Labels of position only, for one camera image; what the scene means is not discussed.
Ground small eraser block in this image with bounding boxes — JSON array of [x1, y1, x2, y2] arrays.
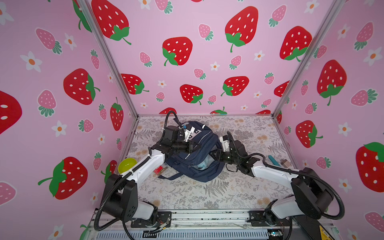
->
[[281, 159, 292, 169]]

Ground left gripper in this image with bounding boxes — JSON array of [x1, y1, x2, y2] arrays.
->
[[171, 139, 201, 155]]

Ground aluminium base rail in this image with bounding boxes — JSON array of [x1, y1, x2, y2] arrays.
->
[[84, 209, 342, 240]]

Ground green bowl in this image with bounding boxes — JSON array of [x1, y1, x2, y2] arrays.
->
[[118, 158, 137, 174]]

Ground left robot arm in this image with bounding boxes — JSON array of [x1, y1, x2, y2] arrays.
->
[[94, 111, 197, 240]]

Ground black control box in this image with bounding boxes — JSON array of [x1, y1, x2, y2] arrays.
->
[[301, 222, 335, 240]]

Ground red card pack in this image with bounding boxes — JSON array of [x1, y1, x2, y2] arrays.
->
[[154, 166, 168, 176]]

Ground navy blue student backpack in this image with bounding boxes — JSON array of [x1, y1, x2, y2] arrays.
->
[[159, 121, 225, 183]]

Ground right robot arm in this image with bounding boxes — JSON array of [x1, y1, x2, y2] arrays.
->
[[210, 133, 346, 226]]

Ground teal pen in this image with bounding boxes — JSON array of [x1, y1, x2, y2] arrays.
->
[[268, 155, 281, 167]]

